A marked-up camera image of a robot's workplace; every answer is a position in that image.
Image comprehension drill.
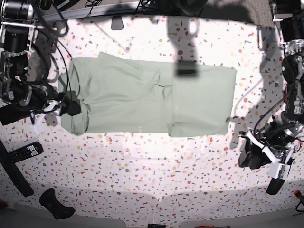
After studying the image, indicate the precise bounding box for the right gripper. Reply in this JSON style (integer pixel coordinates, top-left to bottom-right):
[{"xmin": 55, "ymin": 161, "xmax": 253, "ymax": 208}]
[{"xmin": 30, "ymin": 85, "xmax": 81, "ymax": 116}]

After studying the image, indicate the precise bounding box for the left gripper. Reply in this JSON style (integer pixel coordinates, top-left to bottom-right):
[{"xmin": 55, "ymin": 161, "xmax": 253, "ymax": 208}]
[{"xmin": 238, "ymin": 116, "xmax": 304, "ymax": 169}]

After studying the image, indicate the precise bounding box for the light green T-shirt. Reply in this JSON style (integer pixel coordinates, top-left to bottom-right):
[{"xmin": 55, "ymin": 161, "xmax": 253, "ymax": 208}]
[{"xmin": 61, "ymin": 52, "xmax": 237, "ymax": 137}]

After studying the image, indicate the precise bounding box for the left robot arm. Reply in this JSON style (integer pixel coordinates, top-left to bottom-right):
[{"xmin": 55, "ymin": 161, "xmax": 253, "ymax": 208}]
[{"xmin": 238, "ymin": 0, "xmax": 304, "ymax": 170}]

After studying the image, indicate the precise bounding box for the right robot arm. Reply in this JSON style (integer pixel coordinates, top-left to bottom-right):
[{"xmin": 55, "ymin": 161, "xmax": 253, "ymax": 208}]
[{"xmin": 0, "ymin": 0, "xmax": 81, "ymax": 117}]

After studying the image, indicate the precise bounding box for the black TV remote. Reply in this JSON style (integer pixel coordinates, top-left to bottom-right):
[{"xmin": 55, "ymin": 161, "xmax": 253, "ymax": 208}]
[{"xmin": 8, "ymin": 142, "xmax": 44, "ymax": 163}]

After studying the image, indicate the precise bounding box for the black cylinder speaker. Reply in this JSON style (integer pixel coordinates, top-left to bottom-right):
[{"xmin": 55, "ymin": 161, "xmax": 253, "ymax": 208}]
[{"xmin": 0, "ymin": 104, "xmax": 35, "ymax": 125}]

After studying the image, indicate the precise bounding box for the long black bar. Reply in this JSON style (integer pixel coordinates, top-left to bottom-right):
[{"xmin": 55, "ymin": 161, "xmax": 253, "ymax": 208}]
[{"xmin": 0, "ymin": 142, "xmax": 34, "ymax": 197}]

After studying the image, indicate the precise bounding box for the grey monitor stand base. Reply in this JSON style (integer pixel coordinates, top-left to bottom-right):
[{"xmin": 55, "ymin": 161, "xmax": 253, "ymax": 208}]
[{"xmin": 111, "ymin": 16, "xmax": 124, "ymax": 31}]

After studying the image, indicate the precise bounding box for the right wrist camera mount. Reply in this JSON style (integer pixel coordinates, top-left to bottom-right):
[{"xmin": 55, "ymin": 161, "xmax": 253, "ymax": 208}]
[{"xmin": 30, "ymin": 100, "xmax": 62, "ymax": 135}]

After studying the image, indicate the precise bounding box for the black curved handle right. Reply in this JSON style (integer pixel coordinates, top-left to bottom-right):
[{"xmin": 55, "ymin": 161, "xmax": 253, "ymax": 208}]
[{"xmin": 266, "ymin": 178, "xmax": 285, "ymax": 196}]

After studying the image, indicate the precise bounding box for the black curved handle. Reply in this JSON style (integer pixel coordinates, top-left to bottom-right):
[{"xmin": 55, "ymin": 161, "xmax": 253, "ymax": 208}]
[
  {"xmin": 266, "ymin": 178, "xmax": 285, "ymax": 196},
  {"xmin": 39, "ymin": 188, "xmax": 76, "ymax": 220}
]

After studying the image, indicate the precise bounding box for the red handled screwdriver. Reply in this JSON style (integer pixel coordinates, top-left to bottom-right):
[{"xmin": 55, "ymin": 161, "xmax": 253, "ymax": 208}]
[{"xmin": 195, "ymin": 226, "xmax": 231, "ymax": 228}]

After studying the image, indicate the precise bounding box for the black curved handle left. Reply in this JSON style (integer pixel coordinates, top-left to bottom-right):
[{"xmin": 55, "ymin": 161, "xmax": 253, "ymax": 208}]
[{"xmin": 39, "ymin": 188, "xmax": 76, "ymax": 220}]

